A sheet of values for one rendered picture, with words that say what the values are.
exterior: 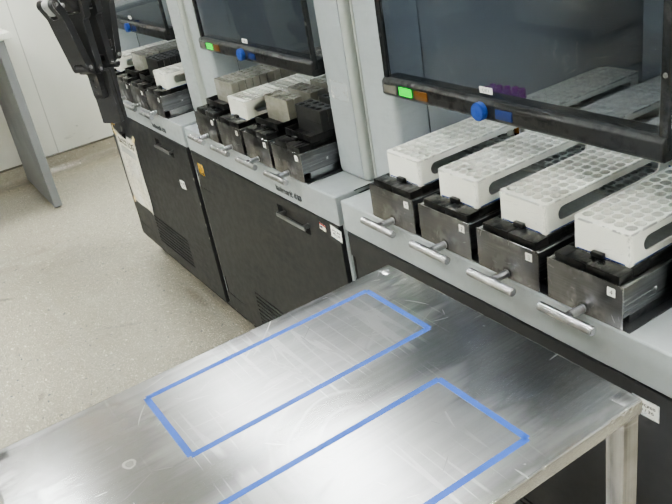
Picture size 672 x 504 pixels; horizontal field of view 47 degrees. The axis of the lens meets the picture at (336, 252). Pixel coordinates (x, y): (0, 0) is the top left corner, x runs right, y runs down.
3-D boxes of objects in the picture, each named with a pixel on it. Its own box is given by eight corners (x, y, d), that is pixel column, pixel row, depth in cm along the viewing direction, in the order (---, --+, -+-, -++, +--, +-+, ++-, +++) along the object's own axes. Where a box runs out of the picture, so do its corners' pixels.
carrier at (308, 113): (331, 134, 174) (327, 109, 171) (324, 137, 173) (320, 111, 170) (305, 125, 183) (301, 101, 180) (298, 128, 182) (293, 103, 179)
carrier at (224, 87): (242, 103, 210) (237, 81, 207) (235, 105, 209) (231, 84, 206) (224, 97, 219) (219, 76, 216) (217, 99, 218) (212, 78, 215)
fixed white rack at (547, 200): (621, 166, 138) (621, 133, 135) (670, 179, 130) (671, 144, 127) (499, 224, 125) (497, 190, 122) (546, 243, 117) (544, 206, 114)
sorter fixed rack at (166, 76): (237, 64, 261) (233, 46, 258) (251, 68, 253) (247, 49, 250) (157, 89, 248) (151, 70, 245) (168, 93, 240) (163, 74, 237)
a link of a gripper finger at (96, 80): (97, 57, 97) (83, 64, 95) (109, 96, 99) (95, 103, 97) (88, 58, 98) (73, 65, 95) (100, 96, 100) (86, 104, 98)
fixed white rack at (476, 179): (556, 148, 150) (555, 118, 147) (597, 159, 142) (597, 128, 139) (439, 200, 137) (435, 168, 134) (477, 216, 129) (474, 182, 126)
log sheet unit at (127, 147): (134, 202, 316) (109, 119, 300) (158, 220, 295) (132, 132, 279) (129, 204, 315) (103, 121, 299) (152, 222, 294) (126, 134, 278)
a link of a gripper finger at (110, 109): (109, 68, 98) (106, 70, 98) (125, 120, 101) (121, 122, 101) (90, 70, 99) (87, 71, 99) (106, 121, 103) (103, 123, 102)
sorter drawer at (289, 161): (487, 90, 213) (485, 58, 209) (524, 98, 202) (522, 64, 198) (260, 176, 182) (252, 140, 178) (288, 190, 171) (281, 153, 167)
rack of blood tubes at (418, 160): (501, 134, 162) (499, 105, 159) (536, 143, 154) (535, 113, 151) (389, 180, 149) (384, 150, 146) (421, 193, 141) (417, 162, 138)
